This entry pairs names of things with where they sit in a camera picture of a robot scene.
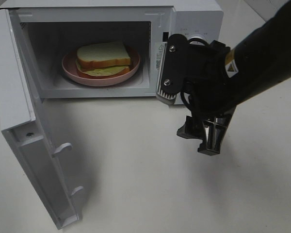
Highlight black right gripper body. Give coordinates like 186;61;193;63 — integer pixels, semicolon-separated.
181;40;236;118

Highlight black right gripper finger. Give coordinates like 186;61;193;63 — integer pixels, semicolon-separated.
177;116;203;140
198;114;233;156

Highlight toy sandwich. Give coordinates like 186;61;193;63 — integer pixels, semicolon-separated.
76;41;131;77

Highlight pink round plate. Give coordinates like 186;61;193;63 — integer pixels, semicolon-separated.
62;46;141;87

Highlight white microwave door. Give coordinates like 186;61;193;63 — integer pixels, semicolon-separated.
0;9;81;229

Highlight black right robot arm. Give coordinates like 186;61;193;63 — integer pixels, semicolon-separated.
177;0;291;155

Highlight upper white power knob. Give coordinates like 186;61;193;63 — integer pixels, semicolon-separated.
188;36;208;46

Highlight white warning label sticker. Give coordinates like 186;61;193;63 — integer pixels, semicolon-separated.
154;42;166;70

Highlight white microwave oven body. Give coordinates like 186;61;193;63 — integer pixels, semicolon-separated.
0;0;223;99

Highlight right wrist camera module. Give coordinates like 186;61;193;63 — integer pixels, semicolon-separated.
156;34;189;105

